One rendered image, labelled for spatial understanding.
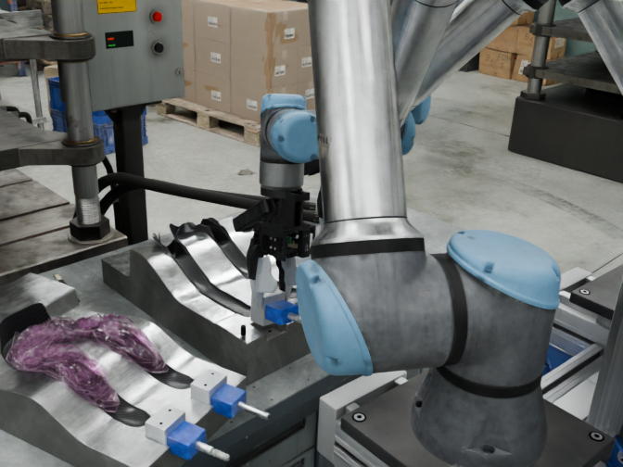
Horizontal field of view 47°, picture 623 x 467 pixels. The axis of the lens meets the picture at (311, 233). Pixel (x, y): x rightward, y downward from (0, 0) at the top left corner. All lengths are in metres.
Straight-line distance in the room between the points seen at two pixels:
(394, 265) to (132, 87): 1.41
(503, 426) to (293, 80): 4.63
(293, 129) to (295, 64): 4.24
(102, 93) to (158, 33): 0.22
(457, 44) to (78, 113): 0.96
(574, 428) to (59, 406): 0.72
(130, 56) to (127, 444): 1.15
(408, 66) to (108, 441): 0.68
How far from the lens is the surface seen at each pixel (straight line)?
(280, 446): 1.44
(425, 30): 0.92
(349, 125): 0.70
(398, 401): 0.88
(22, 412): 1.20
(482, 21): 1.14
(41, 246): 1.89
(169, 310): 1.43
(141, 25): 1.98
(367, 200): 0.69
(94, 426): 1.15
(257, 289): 1.23
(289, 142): 1.04
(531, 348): 0.75
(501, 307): 0.71
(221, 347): 1.32
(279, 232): 1.17
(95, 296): 1.60
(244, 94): 5.30
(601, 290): 1.22
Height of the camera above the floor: 1.57
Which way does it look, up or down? 24 degrees down
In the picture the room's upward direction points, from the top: 2 degrees clockwise
